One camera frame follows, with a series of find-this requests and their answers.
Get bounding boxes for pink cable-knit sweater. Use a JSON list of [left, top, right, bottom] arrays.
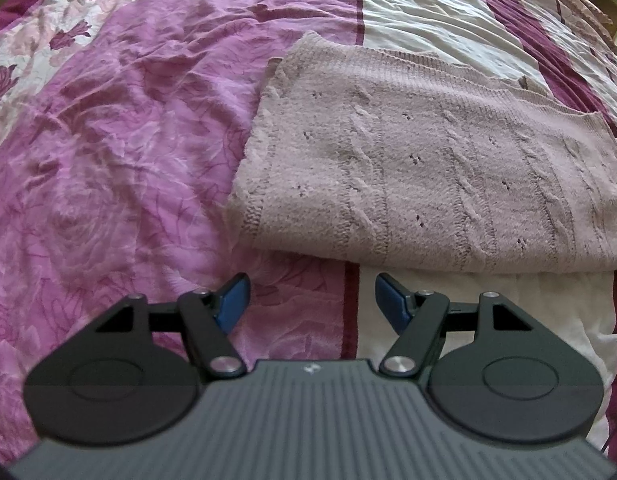
[[226, 32, 617, 274]]

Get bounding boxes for purple and white bedspread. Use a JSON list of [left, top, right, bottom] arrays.
[[0, 0, 617, 463]]

